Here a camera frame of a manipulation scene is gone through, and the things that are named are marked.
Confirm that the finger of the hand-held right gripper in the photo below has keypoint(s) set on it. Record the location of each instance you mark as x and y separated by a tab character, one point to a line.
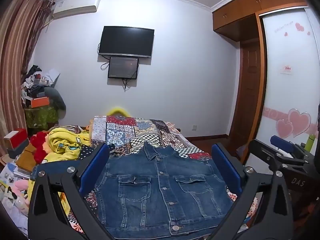
260	150
282	143

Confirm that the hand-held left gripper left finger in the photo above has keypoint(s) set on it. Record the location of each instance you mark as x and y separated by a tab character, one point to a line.
96	165

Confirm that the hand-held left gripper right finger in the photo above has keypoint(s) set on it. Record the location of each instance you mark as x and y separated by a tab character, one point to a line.
226	166

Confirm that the blue denim jacket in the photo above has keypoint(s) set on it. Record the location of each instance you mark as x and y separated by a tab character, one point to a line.
160	195

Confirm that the navy patterned blanket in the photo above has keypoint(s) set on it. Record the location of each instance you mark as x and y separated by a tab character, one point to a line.
86	152

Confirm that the green bottle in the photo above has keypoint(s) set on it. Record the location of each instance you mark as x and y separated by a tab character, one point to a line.
311	143

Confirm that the yellow duck print blanket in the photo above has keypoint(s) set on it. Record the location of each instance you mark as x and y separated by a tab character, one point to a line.
65	142

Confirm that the brown striped cloth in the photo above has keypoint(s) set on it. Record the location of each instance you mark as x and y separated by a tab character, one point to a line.
71	129

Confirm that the patchwork bedspread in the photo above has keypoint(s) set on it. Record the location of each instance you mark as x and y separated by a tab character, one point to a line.
130	132

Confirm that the white heart print sliding door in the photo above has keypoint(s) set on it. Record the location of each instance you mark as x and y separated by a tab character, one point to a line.
287	92

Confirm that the yellow curved object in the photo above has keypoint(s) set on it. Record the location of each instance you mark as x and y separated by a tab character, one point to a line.
116	111

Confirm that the red plush cloth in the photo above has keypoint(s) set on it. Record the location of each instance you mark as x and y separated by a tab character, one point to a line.
38	147

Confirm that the pink plush toy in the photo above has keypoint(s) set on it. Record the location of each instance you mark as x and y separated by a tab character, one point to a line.
20	188

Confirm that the red box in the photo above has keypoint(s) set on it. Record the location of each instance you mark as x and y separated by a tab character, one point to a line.
16	137

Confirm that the orange box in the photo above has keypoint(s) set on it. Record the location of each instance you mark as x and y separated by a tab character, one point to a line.
40	101

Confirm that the small black monitor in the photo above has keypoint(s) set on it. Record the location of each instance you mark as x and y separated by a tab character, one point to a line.
123	67

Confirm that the pile of clutter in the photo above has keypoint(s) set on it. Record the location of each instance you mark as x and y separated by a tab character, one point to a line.
37	82

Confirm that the brown striped curtain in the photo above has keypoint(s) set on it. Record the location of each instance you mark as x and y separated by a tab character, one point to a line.
17	55

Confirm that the wooden wardrobe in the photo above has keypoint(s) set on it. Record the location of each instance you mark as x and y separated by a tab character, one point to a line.
235	15

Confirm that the white air conditioner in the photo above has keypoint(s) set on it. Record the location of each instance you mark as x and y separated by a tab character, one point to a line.
75	6

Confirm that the white wall socket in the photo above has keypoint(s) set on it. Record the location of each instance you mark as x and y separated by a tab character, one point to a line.
194	127

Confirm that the black wall television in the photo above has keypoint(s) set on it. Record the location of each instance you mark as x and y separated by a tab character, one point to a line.
126	41

